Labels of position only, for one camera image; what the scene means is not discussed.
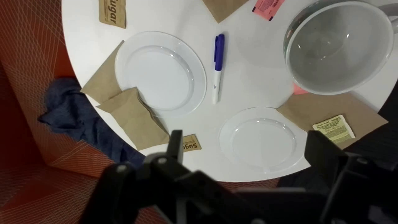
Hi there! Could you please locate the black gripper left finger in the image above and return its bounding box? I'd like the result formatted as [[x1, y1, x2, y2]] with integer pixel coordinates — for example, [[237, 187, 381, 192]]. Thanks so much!
[[80, 128, 234, 224]]

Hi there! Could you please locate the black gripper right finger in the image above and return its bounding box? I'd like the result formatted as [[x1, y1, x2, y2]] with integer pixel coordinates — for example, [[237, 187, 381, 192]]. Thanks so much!
[[304, 128, 398, 224]]

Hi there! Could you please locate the blue and white pen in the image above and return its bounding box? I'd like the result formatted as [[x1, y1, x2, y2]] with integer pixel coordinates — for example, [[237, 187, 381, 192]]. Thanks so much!
[[211, 33, 227, 106]]

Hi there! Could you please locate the white mug with green band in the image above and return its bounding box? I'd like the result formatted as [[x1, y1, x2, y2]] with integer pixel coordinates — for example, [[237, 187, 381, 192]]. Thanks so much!
[[284, 0, 398, 97]]

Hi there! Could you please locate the brown sugar packet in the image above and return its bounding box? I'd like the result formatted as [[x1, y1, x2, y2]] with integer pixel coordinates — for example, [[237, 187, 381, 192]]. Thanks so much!
[[99, 0, 128, 30], [181, 133, 203, 153]]

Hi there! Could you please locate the yellow sweetener packet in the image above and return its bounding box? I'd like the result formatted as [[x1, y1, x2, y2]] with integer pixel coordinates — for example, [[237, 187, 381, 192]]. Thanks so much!
[[311, 115, 357, 147]]

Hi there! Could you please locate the folded brown napkin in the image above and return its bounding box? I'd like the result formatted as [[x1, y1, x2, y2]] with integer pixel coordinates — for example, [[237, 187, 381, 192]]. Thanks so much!
[[97, 86, 172, 152]]

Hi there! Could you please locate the brown napkin under yellow packet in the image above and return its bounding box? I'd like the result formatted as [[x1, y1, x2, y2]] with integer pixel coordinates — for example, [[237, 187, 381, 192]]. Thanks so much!
[[276, 91, 390, 152]]

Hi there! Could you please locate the small white plate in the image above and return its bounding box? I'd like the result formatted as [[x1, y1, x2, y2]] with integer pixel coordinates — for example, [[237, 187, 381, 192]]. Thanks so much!
[[219, 106, 313, 176]]

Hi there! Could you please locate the large white plate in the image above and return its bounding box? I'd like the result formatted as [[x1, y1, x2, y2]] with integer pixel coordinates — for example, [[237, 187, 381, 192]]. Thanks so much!
[[115, 30, 208, 117]]

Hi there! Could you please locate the brown napkin under large plate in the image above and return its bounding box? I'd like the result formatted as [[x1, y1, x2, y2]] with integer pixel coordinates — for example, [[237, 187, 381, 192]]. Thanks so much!
[[80, 40, 126, 105]]

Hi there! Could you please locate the blue cloth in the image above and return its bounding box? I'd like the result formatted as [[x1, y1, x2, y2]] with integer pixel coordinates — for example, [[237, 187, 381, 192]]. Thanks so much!
[[38, 77, 147, 167]]

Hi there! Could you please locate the flat brown paper napkin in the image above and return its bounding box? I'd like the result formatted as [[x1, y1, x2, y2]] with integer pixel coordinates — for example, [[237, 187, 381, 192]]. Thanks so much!
[[202, 0, 249, 24]]

